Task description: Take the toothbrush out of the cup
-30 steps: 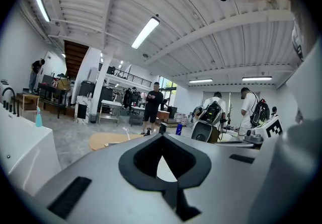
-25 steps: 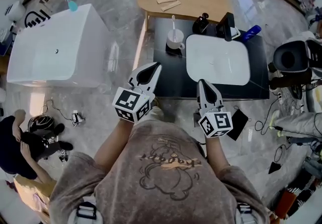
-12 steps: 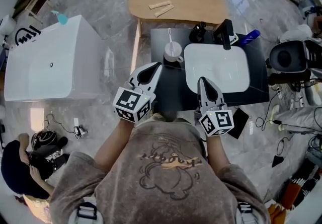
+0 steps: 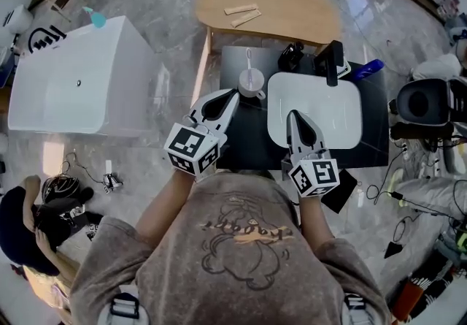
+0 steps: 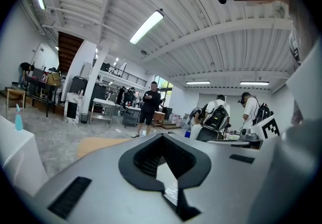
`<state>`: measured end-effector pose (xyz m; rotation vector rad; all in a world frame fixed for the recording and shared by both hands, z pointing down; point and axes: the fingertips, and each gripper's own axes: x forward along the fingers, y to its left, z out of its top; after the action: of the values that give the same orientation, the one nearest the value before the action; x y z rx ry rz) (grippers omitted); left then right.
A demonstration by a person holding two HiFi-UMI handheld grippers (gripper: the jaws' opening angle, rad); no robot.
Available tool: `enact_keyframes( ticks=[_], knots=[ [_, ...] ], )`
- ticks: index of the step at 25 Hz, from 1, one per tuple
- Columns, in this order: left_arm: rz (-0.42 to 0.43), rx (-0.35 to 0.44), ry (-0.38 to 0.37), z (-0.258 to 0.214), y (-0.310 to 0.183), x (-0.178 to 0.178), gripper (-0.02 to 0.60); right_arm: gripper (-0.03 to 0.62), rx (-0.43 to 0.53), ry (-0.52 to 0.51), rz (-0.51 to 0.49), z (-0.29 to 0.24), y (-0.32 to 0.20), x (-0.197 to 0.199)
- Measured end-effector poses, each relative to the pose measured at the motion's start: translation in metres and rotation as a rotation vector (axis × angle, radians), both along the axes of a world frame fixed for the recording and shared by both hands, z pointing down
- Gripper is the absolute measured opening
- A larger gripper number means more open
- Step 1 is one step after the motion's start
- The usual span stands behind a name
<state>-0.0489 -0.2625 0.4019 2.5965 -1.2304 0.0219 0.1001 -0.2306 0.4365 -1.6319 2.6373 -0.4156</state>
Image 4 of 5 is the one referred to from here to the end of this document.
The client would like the black soap dispenser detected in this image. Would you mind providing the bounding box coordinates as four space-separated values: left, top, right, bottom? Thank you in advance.
277 41 305 71

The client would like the orange bag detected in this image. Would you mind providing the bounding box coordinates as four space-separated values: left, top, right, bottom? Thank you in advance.
391 277 428 321

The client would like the black bathtub faucet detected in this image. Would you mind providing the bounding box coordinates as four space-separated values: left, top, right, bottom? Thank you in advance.
28 24 68 55

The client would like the person's brown printed t-shirt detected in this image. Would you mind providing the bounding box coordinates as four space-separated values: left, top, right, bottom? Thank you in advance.
69 169 394 325

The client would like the grey harness strap buckle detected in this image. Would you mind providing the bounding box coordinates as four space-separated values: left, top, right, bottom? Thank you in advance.
109 292 141 321
343 292 367 325

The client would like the black triangular pouch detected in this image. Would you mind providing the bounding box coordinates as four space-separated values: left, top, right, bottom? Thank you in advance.
383 240 404 260

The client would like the white cup with handle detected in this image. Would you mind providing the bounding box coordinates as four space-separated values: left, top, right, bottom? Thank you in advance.
237 67 267 101

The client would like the black flat pouch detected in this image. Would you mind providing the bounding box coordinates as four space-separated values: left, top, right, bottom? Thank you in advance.
320 169 359 215

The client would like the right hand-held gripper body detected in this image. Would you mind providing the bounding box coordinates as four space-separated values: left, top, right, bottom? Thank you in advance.
280 142 341 198

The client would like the wooden slat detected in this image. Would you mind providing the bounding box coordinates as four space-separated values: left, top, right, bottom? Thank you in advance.
230 10 263 29
223 3 260 16

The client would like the person's left forearm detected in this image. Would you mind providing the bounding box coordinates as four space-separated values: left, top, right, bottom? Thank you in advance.
135 169 197 248

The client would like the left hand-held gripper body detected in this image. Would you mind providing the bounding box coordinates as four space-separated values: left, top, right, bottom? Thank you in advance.
163 114 228 177

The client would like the dark vanity cabinet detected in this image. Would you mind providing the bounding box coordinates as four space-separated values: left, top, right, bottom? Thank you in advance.
218 45 390 172

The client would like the white sink basin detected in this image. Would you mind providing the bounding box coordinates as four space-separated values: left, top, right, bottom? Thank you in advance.
266 72 363 150

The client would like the oval wooden table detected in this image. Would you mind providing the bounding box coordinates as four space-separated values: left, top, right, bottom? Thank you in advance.
194 0 342 58

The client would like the black sink faucet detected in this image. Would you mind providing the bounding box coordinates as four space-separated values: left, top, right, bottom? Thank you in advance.
313 39 345 88

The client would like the teal spray bottle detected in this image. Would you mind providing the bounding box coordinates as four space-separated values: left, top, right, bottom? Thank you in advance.
81 6 107 30

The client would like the blue bottle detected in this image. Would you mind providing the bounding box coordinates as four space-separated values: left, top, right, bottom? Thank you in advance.
350 58 385 82

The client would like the spare hand-held gripper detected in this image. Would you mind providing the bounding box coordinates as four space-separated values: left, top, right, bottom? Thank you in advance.
85 221 102 243
102 172 124 195

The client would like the white bathtub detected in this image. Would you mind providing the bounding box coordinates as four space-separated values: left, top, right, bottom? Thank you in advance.
7 15 155 137

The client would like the person's right forearm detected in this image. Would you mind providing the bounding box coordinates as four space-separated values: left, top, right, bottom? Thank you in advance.
298 194 336 251

